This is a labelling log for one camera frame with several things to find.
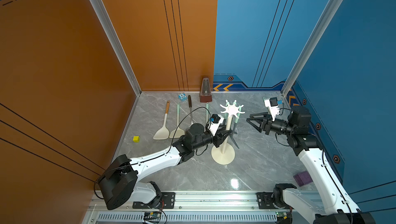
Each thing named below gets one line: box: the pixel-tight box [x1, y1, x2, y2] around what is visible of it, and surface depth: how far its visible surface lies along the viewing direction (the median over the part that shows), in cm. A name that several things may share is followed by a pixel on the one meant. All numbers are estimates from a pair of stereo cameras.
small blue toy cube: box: [177, 92, 188, 102], surface depth 118 cm
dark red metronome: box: [200, 76, 213, 103], surface depth 111 cm
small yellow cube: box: [132, 135, 140, 143], surface depth 95 cm
